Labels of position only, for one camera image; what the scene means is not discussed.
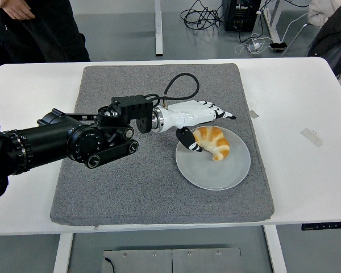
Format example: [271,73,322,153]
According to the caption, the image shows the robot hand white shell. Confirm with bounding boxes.
[159,100,237,154]

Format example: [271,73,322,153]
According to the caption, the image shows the person's hand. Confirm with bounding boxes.
[0,0,36,20]

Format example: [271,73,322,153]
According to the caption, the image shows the golden croissant bread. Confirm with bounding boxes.
[193,126,231,162]

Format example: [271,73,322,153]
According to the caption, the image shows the pale blue-grey round plate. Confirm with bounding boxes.
[175,125,251,191]

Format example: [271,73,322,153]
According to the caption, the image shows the grey metal plate with screws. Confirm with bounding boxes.
[102,247,242,273]

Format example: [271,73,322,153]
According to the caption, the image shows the person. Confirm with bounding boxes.
[0,0,92,67]

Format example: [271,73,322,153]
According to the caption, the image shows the white background desk leg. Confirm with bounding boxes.
[154,0,164,56]

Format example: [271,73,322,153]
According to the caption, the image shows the grey speckled table mat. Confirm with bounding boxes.
[49,63,275,225]

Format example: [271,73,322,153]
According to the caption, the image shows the black phone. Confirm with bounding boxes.
[269,42,288,53]

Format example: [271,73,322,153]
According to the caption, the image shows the black computer box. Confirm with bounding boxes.
[221,0,262,32]

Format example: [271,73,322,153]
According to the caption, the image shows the chair with dark jacket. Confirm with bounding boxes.
[281,5,341,86]

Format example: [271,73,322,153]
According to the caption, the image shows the white table leg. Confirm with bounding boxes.
[263,226,288,273]
[52,233,74,273]

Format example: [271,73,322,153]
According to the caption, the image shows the cream white garment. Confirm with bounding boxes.
[306,0,341,28]

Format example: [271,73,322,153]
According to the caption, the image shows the black table height control panel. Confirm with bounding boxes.
[301,221,341,230]

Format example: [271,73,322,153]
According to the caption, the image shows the white charger with cable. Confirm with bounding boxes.
[234,32,273,55]

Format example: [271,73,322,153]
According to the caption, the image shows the tangled black floor cables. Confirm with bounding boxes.
[180,0,227,31]

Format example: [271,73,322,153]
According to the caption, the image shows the white slanted desk frame leg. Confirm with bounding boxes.
[261,0,282,43]

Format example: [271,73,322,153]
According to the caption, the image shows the thin black cable on plate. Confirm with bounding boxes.
[102,257,116,273]

